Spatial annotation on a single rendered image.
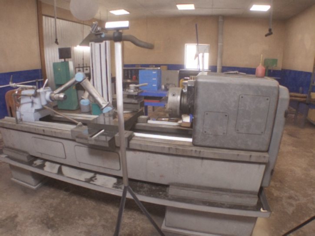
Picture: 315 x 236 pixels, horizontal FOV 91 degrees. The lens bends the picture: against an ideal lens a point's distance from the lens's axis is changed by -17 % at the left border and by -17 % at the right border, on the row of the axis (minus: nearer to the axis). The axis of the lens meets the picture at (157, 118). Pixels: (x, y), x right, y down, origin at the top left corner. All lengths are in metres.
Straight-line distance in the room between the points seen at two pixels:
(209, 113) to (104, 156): 0.94
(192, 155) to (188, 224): 0.67
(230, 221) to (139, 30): 8.57
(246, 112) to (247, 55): 7.46
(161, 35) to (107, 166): 7.70
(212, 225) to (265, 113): 1.00
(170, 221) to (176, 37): 7.84
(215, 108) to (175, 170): 0.57
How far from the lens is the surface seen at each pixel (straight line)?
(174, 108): 1.41
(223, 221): 1.69
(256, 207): 1.61
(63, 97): 2.03
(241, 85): 1.25
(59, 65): 5.84
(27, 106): 2.36
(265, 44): 8.90
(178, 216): 1.69
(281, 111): 1.40
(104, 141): 1.39
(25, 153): 2.46
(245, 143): 1.37
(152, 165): 1.50
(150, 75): 3.56
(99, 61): 3.01
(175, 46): 8.67
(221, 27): 8.43
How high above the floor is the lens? 1.43
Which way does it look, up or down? 17 degrees down
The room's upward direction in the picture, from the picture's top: straight up
